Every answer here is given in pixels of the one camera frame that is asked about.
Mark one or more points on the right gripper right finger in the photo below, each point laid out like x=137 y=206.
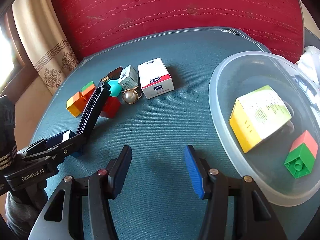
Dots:
x=253 y=216

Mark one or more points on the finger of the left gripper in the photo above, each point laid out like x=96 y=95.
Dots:
x=77 y=153
x=59 y=138

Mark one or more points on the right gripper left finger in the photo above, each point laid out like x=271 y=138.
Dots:
x=61 y=217

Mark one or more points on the yellow orange toy brick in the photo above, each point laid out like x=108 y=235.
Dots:
x=76 y=104

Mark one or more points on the black folding comb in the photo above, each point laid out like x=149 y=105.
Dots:
x=93 y=109

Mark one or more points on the red toy brick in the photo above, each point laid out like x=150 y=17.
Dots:
x=111 y=107

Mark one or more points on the green orange toy brick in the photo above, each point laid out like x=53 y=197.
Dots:
x=88 y=90

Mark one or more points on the teal soap-shaped case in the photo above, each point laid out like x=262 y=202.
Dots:
x=115 y=88

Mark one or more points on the pink green toy brick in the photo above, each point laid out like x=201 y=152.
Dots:
x=302 y=155

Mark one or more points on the dark brown lipstick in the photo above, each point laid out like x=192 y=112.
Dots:
x=113 y=75

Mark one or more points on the small teal white box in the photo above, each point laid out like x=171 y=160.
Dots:
x=128 y=78

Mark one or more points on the white yellow medicine box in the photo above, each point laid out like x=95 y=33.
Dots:
x=258 y=115

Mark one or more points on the white red medicine box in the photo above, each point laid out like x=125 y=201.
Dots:
x=154 y=78

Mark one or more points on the gloved left hand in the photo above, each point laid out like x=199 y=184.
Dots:
x=25 y=199

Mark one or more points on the teal table mat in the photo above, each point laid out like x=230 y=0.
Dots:
x=210 y=68

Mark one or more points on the clear plastic bowl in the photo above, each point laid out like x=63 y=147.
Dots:
x=243 y=73

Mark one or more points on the beige patterned curtain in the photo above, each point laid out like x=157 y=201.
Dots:
x=44 y=41

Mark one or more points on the red quilted mattress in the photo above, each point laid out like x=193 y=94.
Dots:
x=94 y=25

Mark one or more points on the white clothes pile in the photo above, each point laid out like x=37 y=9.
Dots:
x=309 y=63

